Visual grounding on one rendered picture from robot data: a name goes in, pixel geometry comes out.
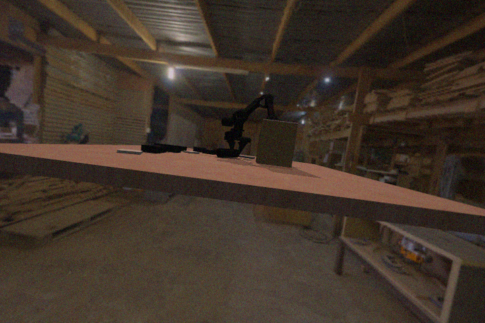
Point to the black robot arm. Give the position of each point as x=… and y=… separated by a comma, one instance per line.
x=243, y=114

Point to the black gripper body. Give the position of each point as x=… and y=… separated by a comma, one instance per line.
x=239, y=137

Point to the dark grey controller unit with green switches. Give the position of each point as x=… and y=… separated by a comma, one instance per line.
x=227, y=152

